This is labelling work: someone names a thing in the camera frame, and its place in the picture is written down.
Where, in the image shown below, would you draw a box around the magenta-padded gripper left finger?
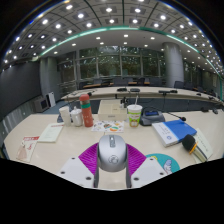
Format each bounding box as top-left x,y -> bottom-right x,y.
56,142 -> 101,189

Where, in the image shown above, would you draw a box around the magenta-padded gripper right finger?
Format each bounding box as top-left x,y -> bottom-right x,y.
125,143 -> 168,189

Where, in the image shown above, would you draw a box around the silver computer mouse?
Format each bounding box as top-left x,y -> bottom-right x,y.
97,134 -> 129,173

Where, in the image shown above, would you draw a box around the round teal cartoon mouse pad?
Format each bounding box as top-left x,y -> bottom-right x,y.
145,153 -> 181,175

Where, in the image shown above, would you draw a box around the colourful printed leaflet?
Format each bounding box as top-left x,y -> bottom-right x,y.
91,120 -> 125,134

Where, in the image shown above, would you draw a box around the white lidded mug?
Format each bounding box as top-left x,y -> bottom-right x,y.
70,106 -> 84,127

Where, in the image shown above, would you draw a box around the green printed paper cup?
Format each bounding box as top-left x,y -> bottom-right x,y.
126,96 -> 143,128

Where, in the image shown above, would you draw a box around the dark conference microphone console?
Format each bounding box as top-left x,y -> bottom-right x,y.
139,109 -> 166,127

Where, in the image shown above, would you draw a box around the white booklet with green edge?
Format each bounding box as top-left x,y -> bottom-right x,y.
37,122 -> 65,144

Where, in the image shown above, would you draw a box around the red bottle with green band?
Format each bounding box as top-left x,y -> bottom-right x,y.
78,93 -> 94,128

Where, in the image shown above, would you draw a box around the blue and white book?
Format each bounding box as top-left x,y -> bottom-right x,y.
151,119 -> 198,148

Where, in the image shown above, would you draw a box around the beige cardboard box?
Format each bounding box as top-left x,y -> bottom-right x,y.
97,99 -> 128,122

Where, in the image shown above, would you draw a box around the red and white leaflet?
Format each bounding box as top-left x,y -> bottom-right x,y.
15,134 -> 41,163

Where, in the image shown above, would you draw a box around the black gooseneck microphone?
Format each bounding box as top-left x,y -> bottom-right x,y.
165,111 -> 187,122

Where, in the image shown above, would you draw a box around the white paper booklet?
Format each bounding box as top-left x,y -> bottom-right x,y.
193,127 -> 214,160

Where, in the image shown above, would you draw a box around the dark office chairs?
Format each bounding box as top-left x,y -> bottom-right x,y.
78,77 -> 214,96

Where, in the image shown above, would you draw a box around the ceiling lights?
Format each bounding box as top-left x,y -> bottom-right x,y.
3,0 -> 224,78

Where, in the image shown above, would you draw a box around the black handheld microphone orange ring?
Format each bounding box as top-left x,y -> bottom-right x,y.
181,133 -> 209,163

